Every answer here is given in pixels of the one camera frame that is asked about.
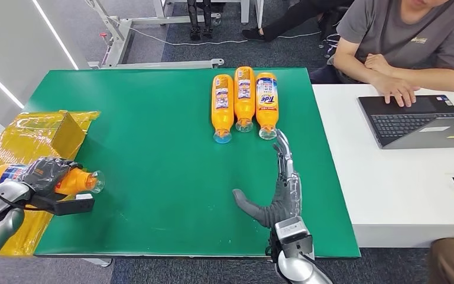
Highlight orange bottle with blue-tinted cap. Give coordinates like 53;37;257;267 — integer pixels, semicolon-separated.
210;74;235;144

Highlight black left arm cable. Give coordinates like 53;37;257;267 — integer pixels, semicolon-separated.
0;185;36;212

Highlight dark grey laptop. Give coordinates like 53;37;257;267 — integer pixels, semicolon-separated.
356;94;454;150

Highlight yellow plastic wrapped box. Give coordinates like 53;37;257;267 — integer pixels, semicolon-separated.
0;110;101;257

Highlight coloured cable bundle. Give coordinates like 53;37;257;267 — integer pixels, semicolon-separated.
319;33;341;60

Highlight white metal stand frame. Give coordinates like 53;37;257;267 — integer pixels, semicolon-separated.
84;0;225;70

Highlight person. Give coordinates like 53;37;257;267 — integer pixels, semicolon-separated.
242;0;355;43
309;0;454;108

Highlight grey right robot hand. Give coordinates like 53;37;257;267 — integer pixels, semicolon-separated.
232;129;303;230

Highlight white floor cable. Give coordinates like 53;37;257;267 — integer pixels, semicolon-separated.
87;0;322;46

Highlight white table legs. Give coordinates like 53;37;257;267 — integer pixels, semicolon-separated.
153;0;265;28

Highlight white light strip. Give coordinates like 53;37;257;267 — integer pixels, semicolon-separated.
0;57;25;109
31;0;80;70

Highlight person's right hand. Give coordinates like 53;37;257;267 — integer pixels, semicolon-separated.
374;76;421;108

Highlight orange bottle with clear cap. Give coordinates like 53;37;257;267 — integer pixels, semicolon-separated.
234;66;257;133

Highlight white desk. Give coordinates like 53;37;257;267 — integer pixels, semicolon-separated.
312;83;454;249

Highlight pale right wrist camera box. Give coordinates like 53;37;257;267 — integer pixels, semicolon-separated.
270;217;314;260

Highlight orange bottle showing Tide logo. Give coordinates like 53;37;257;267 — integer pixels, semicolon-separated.
255;72;280;141

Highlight person's left hand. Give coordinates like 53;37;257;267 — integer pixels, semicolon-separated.
364;53;394;76

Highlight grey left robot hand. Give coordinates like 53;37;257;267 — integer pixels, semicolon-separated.
18;156;83;197

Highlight orange Tide detergent bottle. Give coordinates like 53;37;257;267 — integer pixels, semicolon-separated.
0;163;106;196

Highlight green table cover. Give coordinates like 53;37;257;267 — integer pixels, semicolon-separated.
23;67;362;260

